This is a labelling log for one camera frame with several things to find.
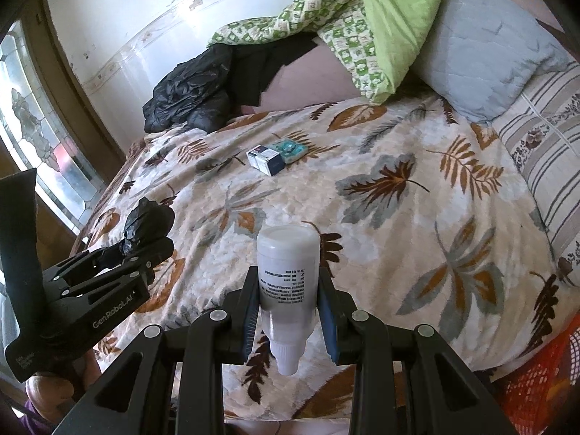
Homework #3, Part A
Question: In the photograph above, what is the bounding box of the grey quilted pillow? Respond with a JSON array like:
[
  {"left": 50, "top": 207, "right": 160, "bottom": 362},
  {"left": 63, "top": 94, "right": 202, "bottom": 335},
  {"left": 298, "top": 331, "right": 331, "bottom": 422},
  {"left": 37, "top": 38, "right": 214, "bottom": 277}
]
[{"left": 409, "top": 0, "right": 570, "bottom": 126}]

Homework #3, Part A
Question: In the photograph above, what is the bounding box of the black puffer jacket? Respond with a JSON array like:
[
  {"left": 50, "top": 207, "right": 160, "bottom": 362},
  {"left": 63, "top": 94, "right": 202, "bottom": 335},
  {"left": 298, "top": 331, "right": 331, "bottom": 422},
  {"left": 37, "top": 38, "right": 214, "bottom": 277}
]
[{"left": 142, "top": 44, "right": 235, "bottom": 133}]

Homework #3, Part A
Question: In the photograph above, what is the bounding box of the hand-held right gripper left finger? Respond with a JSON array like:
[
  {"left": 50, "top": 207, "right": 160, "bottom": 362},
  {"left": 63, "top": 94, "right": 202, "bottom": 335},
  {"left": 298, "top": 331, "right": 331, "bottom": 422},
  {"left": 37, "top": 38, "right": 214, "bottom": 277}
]
[{"left": 54, "top": 267, "right": 260, "bottom": 435}]

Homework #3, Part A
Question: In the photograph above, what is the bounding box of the black cloth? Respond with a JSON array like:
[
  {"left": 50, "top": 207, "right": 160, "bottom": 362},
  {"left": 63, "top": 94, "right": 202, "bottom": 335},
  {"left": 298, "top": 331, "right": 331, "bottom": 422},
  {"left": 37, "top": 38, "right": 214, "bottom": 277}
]
[{"left": 225, "top": 33, "right": 319, "bottom": 106}]

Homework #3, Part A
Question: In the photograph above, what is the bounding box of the person's left hand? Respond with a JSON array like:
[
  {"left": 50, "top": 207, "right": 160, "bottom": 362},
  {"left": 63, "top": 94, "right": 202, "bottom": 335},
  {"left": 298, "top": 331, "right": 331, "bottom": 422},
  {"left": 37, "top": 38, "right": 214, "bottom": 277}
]
[{"left": 25, "top": 370, "right": 77, "bottom": 421}]

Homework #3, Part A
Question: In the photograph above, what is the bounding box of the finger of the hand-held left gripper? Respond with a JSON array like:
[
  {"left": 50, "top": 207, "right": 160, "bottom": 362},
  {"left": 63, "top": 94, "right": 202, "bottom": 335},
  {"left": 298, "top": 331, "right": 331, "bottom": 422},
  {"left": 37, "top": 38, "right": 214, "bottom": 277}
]
[
  {"left": 42, "top": 236, "right": 175, "bottom": 287},
  {"left": 59, "top": 256, "right": 156, "bottom": 303}
]

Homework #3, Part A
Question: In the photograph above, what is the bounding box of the orange plastic basket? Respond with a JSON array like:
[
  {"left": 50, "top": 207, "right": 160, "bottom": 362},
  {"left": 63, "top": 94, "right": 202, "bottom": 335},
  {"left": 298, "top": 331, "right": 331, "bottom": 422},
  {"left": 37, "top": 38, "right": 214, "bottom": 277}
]
[{"left": 491, "top": 325, "right": 580, "bottom": 435}]

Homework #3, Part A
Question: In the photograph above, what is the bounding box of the black plastic bag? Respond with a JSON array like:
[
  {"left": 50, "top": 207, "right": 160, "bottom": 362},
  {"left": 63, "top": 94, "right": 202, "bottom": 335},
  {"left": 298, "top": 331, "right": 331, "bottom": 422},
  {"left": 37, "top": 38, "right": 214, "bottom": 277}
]
[{"left": 120, "top": 196, "right": 175, "bottom": 257}]

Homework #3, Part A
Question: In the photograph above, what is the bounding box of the white and blue box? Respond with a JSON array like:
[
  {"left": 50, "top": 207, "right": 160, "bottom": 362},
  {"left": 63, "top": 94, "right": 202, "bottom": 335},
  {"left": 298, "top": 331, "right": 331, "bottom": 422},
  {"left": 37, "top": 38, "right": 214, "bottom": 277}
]
[{"left": 245, "top": 144, "right": 286, "bottom": 177}]

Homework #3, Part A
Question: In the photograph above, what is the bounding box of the striped pillow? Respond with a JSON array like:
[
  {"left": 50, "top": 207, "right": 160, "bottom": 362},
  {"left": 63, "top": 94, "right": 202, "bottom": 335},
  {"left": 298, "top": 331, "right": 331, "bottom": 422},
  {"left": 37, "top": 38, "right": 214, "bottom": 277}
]
[{"left": 491, "top": 61, "right": 580, "bottom": 291}]

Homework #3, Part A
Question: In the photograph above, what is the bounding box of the mauve sheet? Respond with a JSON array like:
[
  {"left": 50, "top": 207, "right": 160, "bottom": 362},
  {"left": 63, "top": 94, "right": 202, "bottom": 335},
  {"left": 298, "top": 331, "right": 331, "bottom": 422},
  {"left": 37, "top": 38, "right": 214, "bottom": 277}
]
[{"left": 239, "top": 36, "right": 369, "bottom": 116}]

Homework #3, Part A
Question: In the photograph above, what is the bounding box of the teal packet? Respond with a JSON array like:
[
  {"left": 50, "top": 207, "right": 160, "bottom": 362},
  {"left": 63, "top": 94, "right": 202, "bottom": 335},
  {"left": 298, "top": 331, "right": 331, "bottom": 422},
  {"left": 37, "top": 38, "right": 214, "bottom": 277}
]
[{"left": 271, "top": 138, "right": 307, "bottom": 163}]

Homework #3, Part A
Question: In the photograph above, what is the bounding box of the leaf print blanket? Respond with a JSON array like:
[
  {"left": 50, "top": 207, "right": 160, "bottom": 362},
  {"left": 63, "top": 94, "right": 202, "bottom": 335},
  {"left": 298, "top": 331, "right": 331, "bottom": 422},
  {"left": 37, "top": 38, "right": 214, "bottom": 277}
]
[{"left": 70, "top": 95, "right": 563, "bottom": 423}]

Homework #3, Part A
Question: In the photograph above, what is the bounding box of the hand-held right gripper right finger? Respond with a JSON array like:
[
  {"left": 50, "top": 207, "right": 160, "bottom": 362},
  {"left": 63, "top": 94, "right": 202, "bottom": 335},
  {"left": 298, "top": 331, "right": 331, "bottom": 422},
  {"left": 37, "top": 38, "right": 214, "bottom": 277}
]
[{"left": 317, "top": 273, "right": 517, "bottom": 435}]

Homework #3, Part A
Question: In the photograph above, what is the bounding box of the green patterned quilt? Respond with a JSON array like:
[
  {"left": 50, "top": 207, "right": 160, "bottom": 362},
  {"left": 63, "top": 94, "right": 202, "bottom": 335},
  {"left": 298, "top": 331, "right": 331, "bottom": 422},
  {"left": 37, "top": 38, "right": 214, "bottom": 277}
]
[{"left": 207, "top": 0, "right": 473, "bottom": 106}]

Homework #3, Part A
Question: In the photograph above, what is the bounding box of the white plastic bottle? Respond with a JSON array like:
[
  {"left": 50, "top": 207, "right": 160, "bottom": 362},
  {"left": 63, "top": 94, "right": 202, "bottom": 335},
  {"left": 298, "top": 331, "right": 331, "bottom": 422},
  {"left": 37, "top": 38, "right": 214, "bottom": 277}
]
[{"left": 256, "top": 225, "right": 321, "bottom": 376}]

